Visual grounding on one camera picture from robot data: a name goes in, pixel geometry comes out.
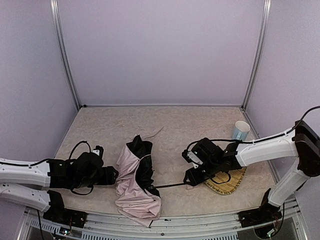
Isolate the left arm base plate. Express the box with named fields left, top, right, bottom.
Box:
left=43, top=208, right=88, bottom=228

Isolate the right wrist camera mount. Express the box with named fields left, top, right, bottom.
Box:
left=181, top=149, right=203, bottom=169

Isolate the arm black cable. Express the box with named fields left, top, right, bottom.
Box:
left=291, top=106, right=320, bottom=131
left=67, top=141, right=92, bottom=161

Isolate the aluminium corner post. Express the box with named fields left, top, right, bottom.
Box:
left=241, top=0, right=272, bottom=112
left=50, top=0, right=82, bottom=111

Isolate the left aluminium corner post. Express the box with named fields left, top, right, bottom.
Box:
left=50, top=0, right=82, bottom=111

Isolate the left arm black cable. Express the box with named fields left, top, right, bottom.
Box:
left=67, top=141, right=92, bottom=161

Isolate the pink and black folding umbrella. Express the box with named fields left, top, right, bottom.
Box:
left=115, top=128, right=162, bottom=228

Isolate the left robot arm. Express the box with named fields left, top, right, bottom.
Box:
left=0, top=149, right=119, bottom=226

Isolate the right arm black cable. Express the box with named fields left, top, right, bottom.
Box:
left=291, top=106, right=320, bottom=131

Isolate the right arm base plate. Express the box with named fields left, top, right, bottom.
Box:
left=238, top=208, right=282, bottom=228

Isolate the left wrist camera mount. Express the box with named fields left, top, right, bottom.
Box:
left=90, top=145, right=104, bottom=159

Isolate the right aluminium corner post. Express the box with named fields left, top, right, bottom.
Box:
left=241, top=0, right=272, bottom=112

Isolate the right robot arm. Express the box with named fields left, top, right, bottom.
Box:
left=181, top=120, right=320, bottom=227

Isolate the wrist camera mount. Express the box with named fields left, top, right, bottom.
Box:
left=181, top=149, right=203, bottom=169
left=90, top=145, right=104, bottom=159

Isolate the woven bamboo tray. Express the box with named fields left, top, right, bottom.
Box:
left=204, top=167, right=247, bottom=195

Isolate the white and blue cup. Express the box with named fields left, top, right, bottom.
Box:
left=232, top=120, right=251, bottom=141

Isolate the aluminium front rail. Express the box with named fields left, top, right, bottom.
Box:
left=18, top=197, right=307, bottom=240

